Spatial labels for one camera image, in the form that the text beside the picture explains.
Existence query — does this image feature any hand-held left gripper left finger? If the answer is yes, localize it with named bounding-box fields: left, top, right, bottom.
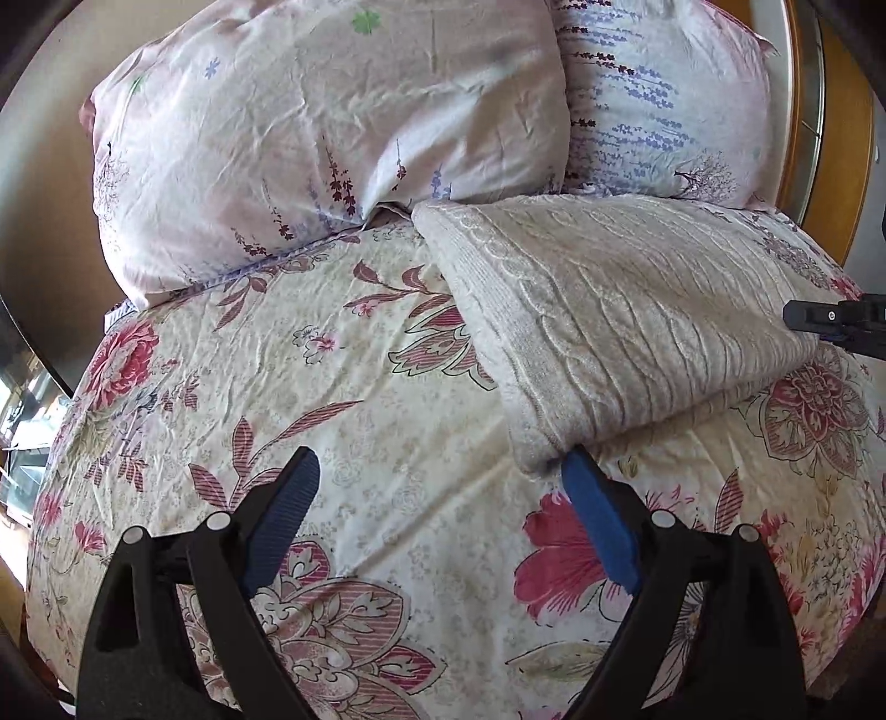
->
left=76, top=446, right=321, bottom=720

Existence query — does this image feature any lavender print pillow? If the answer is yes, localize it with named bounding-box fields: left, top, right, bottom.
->
left=547, top=0, right=780, bottom=213

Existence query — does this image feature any beige cable knit sweater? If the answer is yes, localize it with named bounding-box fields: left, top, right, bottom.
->
left=411, top=194, right=832, bottom=476

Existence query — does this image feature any pink floral pillow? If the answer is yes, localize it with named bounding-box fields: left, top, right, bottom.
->
left=81, top=0, right=573, bottom=312

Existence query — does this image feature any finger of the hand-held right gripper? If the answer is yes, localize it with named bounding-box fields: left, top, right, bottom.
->
left=782, top=294, right=886, bottom=361

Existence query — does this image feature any floral bedspread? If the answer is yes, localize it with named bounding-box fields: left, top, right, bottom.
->
left=24, top=197, right=886, bottom=720

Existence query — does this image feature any wooden headboard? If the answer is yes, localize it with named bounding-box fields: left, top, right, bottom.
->
left=751, top=0, right=877, bottom=268

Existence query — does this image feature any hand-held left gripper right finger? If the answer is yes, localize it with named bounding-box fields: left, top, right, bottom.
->
left=560, top=449, right=808, bottom=720

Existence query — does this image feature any black framed glass panel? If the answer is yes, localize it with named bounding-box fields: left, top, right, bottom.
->
left=0, top=294, right=77, bottom=528

